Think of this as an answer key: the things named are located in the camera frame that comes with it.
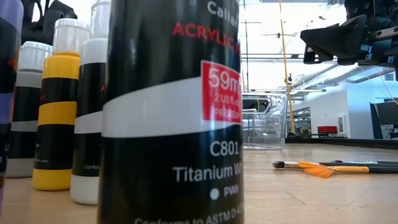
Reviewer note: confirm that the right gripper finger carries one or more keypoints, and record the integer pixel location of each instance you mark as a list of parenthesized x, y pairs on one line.
[(339, 39), (311, 57)]

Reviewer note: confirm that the clear plastic bin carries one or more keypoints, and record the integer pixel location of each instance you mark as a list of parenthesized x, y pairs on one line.
[(264, 124)]

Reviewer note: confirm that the white acrylic paint bottle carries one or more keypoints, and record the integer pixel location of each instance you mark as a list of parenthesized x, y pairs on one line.
[(171, 109), (88, 124)]

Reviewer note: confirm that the paintbrush black bristles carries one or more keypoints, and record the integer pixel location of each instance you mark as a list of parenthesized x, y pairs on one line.
[(278, 164)]

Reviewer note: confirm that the thin paintbrush silver ferrule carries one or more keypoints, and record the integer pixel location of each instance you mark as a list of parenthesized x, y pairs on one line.
[(360, 161)]

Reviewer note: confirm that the fan paintbrush orange bristles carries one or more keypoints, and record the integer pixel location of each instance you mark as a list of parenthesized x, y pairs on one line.
[(351, 169)]

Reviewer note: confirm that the grey acrylic paint bottle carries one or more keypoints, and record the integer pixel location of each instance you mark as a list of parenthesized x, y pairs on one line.
[(26, 102)]

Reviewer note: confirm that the purple acrylic paint bottle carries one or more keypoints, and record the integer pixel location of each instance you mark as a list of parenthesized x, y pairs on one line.
[(7, 105)]

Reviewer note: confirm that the yellow acrylic paint bottle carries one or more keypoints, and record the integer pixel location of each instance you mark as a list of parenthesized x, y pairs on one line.
[(57, 112)]

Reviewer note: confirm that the black monitor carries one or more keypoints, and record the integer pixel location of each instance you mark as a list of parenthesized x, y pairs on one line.
[(384, 118)]

